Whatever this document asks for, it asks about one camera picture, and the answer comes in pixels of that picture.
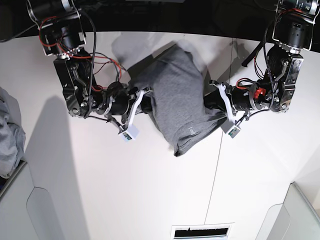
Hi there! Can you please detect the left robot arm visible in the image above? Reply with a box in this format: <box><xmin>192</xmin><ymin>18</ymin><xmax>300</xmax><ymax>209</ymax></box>
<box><xmin>204</xmin><ymin>0</ymin><xmax>320</xmax><ymax>126</ymax></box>

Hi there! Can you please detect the white bin right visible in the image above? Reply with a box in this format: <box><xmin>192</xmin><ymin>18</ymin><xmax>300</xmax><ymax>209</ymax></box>
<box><xmin>256</xmin><ymin>182</ymin><xmax>320</xmax><ymax>240</ymax></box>

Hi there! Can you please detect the white bin left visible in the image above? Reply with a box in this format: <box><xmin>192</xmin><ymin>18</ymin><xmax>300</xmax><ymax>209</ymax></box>
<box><xmin>0</xmin><ymin>162</ymin><xmax>65</xmax><ymax>240</ymax></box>

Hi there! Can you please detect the grey t-shirt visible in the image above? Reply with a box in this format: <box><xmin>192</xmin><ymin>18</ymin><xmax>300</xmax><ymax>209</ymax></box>
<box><xmin>112</xmin><ymin>32</ymin><xmax>227</xmax><ymax>157</ymax></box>

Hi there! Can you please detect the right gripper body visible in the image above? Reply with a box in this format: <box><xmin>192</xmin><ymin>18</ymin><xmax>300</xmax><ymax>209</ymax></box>
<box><xmin>98</xmin><ymin>82</ymin><xmax>153</xmax><ymax>130</ymax></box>

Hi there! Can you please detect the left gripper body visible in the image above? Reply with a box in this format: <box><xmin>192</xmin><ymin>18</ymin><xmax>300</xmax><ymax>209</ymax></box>
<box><xmin>209</xmin><ymin>79</ymin><xmax>267</xmax><ymax>126</ymax></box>

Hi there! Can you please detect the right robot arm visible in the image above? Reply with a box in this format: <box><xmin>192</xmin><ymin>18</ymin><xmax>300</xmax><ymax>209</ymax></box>
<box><xmin>26</xmin><ymin>0</ymin><xmax>152</xmax><ymax>132</ymax></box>

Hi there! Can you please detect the grey clothes pile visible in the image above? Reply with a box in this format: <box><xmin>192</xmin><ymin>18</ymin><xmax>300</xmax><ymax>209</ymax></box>
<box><xmin>0</xmin><ymin>88</ymin><xmax>26</xmax><ymax>179</ymax></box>

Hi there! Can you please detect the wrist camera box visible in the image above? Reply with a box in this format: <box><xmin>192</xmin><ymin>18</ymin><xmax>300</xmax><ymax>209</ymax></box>
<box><xmin>221</xmin><ymin>120</ymin><xmax>241</xmax><ymax>139</ymax></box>
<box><xmin>118</xmin><ymin>125</ymin><xmax>139</xmax><ymax>142</ymax></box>

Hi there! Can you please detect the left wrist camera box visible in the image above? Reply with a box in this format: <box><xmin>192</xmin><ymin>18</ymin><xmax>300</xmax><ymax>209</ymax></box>
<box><xmin>221</xmin><ymin>120</ymin><xmax>241</xmax><ymax>139</ymax></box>

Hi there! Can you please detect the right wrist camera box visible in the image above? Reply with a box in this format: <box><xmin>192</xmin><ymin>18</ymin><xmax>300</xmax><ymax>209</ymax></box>
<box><xmin>118</xmin><ymin>125</ymin><xmax>139</xmax><ymax>142</ymax></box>

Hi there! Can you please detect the white bin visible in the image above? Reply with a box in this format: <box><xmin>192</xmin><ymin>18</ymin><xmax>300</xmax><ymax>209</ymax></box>
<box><xmin>256</xmin><ymin>182</ymin><xmax>320</xmax><ymax>240</ymax></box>
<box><xmin>0</xmin><ymin>162</ymin><xmax>65</xmax><ymax>240</ymax></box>

